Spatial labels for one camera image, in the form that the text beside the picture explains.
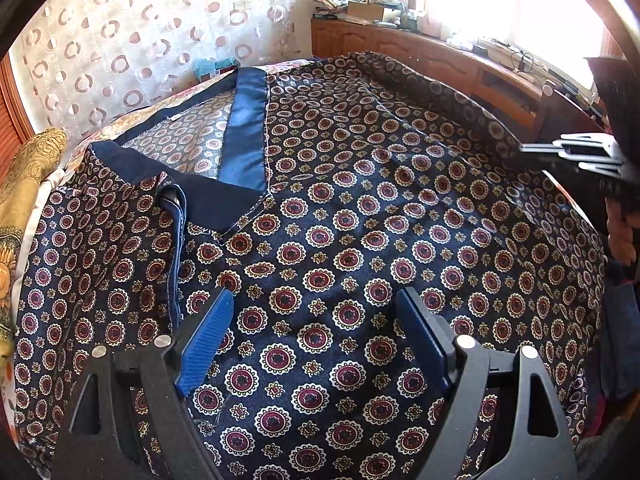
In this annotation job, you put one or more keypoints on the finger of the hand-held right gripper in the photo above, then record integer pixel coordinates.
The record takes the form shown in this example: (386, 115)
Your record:
(590, 167)
(570, 146)

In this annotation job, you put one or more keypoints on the white curtain with circles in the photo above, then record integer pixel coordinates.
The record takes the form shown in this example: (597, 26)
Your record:
(125, 35)

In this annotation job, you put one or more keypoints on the bright window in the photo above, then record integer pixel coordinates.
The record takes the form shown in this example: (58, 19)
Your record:
(500, 0)

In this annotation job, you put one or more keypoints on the golden embroidered pillow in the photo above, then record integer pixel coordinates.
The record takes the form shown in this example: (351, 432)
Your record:
(30, 170)

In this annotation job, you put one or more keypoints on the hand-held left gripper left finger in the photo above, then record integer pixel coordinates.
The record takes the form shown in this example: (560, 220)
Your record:
(207, 340)

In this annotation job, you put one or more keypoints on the floral bed blanket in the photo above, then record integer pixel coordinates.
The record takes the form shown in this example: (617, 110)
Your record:
(115, 127)

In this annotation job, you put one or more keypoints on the person's right hand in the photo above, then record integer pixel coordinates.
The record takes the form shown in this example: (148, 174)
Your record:
(622, 230)

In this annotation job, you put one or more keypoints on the navy medallion print shirt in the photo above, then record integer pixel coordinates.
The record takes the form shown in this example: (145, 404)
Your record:
(350, 210)

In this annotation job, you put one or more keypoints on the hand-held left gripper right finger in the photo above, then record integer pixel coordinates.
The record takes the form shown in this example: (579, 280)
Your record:
(425, 335)

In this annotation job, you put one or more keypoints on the cardboard box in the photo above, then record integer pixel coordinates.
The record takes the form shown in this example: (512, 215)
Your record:
(370, 10)

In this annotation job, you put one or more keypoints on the teal small box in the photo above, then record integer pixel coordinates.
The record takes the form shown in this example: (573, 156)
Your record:
(212, 67)

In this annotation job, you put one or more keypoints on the navy bed cover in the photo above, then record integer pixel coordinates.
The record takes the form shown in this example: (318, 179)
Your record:
(622, 330)

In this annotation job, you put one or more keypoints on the wooden slatted headboard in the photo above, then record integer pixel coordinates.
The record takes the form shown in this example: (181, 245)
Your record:
(12, 125)

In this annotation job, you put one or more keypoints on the wooden cabinet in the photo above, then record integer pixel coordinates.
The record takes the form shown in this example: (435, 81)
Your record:
(400, 45)

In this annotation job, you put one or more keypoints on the folded patterned cloth stack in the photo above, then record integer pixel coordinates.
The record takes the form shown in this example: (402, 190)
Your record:
(335, 0)

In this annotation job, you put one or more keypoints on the red cloth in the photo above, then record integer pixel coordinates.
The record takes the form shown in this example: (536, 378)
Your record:
(602, 415)

